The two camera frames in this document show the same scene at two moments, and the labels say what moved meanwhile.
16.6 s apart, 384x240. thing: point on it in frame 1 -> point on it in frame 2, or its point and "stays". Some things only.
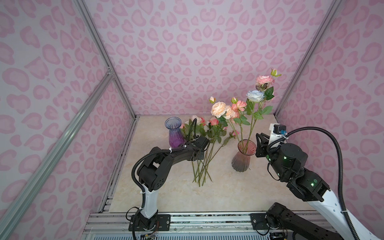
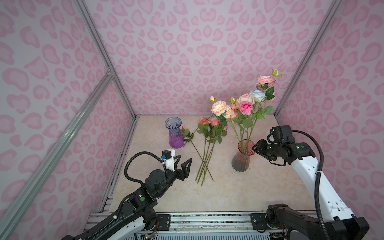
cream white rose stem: [198, 119] -> [245, 98]
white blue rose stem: [254, 97] stays
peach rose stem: [224, 113] stays
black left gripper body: [202, 156] -> [176, 174]
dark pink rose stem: [215, 134] -> [246, 109]
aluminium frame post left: [100, 45] stays
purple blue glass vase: [176, 137] stays
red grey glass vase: [241, 161] stays
